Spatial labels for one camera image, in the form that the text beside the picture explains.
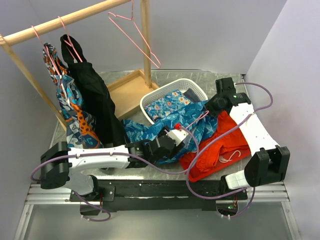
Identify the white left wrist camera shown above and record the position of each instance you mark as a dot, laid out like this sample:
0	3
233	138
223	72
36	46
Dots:
178	134

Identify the red plastic tray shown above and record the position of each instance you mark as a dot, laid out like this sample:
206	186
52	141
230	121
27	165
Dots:
224	161

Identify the orange blue patterned shorts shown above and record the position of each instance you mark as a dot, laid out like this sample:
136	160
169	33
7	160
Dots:
80	131

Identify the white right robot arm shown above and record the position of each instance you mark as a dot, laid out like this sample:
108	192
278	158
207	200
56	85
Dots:
269	161

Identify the black sport shorts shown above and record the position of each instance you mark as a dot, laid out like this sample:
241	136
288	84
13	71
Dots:
97	101

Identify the wooden clothes rack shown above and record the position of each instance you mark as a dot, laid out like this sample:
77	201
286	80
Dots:
22	109

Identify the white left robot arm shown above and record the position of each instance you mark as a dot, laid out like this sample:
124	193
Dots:
63	166

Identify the blue shark print shorts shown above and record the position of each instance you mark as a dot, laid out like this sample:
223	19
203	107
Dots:
202	130

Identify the white perforated plastic basket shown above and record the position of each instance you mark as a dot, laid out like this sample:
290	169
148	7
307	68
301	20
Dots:
182	84

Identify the dark navy folded garment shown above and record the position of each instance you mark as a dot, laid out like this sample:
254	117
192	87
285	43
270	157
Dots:
191	95

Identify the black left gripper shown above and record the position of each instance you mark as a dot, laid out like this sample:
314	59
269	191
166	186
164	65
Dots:
170	154

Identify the blue floral shorts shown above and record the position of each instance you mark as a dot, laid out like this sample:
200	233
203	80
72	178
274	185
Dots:
166	105

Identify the pink wire hanger far left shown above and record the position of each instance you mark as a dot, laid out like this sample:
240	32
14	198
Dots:
46	50

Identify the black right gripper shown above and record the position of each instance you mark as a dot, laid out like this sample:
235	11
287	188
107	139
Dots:
209	107

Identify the pink wire hanger front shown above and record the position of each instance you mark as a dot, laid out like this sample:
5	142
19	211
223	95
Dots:
202	115

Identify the pink wire hanger with black shorts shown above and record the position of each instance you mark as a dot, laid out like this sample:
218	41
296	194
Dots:
71	45

